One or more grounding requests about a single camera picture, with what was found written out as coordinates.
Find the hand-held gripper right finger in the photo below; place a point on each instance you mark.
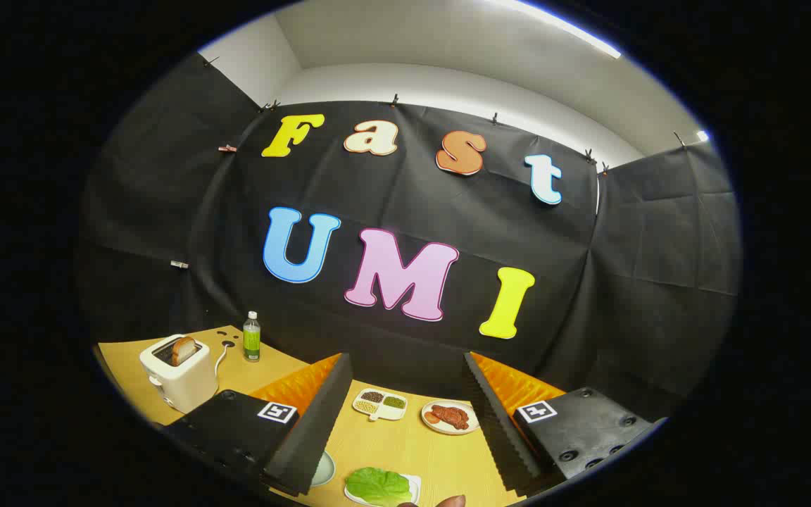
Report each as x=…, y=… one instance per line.
x=500, y=436

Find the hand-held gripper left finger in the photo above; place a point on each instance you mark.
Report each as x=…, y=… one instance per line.
x=314, y=436

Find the green lettuce leaf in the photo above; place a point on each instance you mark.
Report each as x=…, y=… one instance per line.
x=377, y=486

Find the toasted bread slice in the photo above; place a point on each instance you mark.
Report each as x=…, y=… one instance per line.
x=184, y=350

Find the round white plate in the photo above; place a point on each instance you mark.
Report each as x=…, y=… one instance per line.
x=474, y=420

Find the round pale green plate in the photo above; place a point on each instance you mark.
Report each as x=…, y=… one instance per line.
x=324, y=470

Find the brown meat slice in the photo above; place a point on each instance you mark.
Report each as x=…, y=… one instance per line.
x=451, y=415

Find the pile of yellow beans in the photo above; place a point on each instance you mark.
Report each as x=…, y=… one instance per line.
x=366, y=407

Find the white divided dish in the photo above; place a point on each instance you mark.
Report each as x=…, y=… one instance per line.
x=377, y=415

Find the pile of dark red beans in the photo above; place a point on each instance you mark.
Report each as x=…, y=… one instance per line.
x=372, y=396

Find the pile of green beans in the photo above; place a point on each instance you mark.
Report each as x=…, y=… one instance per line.
x=395, y=402

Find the square white plate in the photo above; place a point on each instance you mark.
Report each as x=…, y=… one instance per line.
x=416, y=482

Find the green label drink bottle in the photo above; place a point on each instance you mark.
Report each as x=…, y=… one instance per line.
x=252, y=341

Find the white toaster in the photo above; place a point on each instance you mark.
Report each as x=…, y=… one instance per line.
x=187, y=384

